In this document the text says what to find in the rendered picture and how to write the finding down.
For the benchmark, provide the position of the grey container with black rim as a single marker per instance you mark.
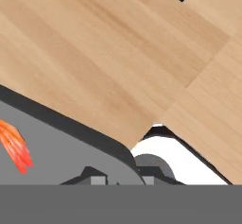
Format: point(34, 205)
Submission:
point(69, 146)

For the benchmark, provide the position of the orange shrimp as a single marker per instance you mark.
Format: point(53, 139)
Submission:
point(15, 146)

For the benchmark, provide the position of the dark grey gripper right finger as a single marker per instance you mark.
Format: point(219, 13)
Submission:
point(159, 172)

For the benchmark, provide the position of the white round thing, black edge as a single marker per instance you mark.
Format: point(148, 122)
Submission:
point(192, 168)

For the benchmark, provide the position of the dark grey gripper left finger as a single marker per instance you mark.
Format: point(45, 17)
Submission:
point(94, 179)

